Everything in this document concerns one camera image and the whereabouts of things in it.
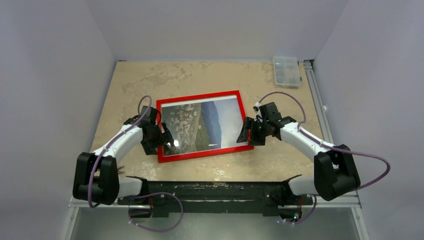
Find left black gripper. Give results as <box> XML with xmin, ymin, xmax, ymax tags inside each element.
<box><xmin>141</xmin><ymin>121</ymin><xmax>173</xmax><ymax>155</ymax></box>

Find red picture frame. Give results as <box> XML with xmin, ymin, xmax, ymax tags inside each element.
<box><xmin>155</xmin><ymin>90</ymin><xmax>255</xmax><ymax>164</ymax></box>

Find landscape photo print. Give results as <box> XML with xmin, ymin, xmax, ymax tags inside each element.
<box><xmin>160</xmin><ymin>94</ymin><xmax>244</xmax><ymax>157</ymax></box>

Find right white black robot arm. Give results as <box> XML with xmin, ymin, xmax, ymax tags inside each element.
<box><xmin>236</xmin><ymin>116</ymin><xmax>361</xmax><ymax>204</ymax></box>

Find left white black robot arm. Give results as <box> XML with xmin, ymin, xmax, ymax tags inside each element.
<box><xmin>72</xmin><ymin>106</ymin><xmax>174</xmax><ymax>208</ymax></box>

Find clear plastic organizer box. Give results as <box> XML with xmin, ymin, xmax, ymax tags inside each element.
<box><xmin>272</xmin><ymin>56</ymin><xmax>302</xmax><ymax>89</ymax></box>

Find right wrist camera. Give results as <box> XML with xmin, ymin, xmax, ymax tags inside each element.
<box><xmin>253</xmin><ymin>102</ymin><xmax>282</xmax><ymax>122</ymax></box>

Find orange handled pliers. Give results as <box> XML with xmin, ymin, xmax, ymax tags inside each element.
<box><xmin>117</xmin><ymin>165</ymin><xmax>125</xmax><ymax>175</ymax></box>

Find black mounting base plate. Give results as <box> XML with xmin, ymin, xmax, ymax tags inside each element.
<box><xmin>117</xmin><ymin>180</ymin><xmax>313</xmax><ymax>218</ymax></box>

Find aluminium rail frame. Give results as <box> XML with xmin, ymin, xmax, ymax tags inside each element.
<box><xmin>62</xmin><ymin>61</ymin><xmax>369</xmax><ymax>240</ymax></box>

